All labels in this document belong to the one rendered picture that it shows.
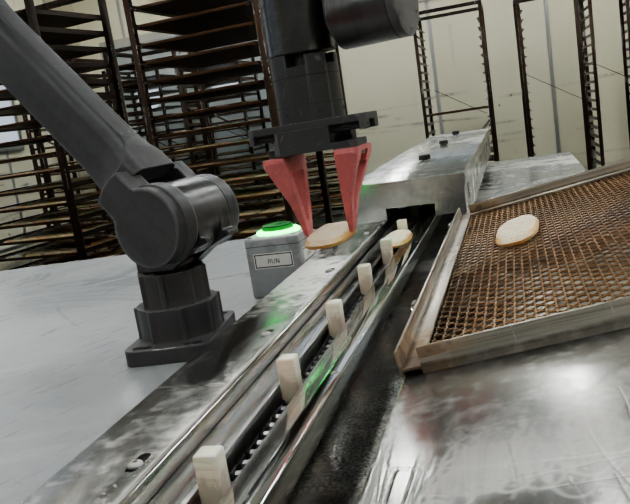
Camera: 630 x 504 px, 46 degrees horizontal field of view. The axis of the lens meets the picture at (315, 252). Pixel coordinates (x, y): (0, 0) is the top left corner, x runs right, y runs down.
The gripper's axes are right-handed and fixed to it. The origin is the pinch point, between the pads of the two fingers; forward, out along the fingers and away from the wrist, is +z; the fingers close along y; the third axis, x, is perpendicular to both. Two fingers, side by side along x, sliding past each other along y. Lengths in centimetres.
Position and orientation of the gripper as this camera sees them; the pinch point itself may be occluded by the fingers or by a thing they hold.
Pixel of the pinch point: (329, 224)
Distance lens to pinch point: 65.2
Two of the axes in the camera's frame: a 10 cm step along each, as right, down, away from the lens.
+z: 1.6, 9.7, 1.7
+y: 9.5, -1.1, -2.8
